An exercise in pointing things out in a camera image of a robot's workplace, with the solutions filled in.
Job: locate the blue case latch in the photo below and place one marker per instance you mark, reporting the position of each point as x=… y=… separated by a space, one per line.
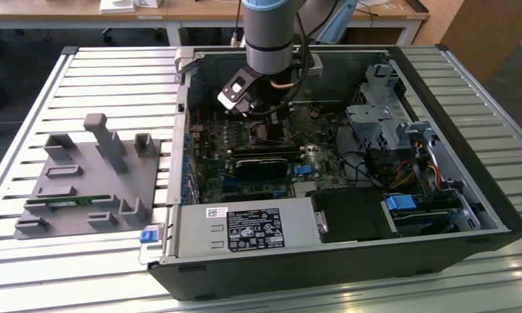
x=147 y=236

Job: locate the grey parts rack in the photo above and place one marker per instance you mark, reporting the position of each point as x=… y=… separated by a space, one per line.
x=91 y=182

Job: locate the silver square CPU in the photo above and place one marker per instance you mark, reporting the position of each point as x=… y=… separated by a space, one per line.
x=261 y=133

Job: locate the wooden desk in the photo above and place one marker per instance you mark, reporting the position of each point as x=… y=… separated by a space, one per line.
x=191 y=13

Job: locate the green RAM stick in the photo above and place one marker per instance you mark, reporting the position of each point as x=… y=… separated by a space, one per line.
x=84 y=199

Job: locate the black graphics card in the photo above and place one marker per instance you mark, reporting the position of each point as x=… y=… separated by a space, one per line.
x=261 y=169

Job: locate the silver drive cage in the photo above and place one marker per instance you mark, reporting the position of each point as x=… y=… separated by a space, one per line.
x=365 y=114

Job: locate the black open PC case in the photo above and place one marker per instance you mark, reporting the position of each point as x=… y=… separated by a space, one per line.
x=287 y=277

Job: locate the dark RAM stick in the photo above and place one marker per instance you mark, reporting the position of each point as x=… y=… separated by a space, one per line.
x=265 y=155

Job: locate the black plastic shroud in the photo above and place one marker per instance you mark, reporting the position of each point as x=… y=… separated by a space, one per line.
x=353 y=215

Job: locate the green motherboard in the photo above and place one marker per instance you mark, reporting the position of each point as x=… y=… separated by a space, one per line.
x=322 y=153

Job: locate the wooden cabinet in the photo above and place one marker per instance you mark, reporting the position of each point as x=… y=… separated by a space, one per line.
x=482 y=32

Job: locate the blue disk carrier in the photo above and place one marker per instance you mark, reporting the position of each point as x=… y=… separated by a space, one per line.
x=400 y=203

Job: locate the white box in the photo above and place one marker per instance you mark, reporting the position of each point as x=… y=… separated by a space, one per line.
x=112 y=8
x=150 y=3

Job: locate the blue board connector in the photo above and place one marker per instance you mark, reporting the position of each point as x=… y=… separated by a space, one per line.
x=301 y=171

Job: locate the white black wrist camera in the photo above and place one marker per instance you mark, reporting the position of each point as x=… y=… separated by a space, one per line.
x=237 y=86

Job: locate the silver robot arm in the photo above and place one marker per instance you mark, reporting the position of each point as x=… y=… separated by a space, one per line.
x=267 y=32

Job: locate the grey power supply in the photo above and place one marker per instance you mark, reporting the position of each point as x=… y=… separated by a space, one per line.
x=201 y=228

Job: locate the silver finned heatsink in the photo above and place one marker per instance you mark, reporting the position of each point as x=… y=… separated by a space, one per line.
x=305 y=189

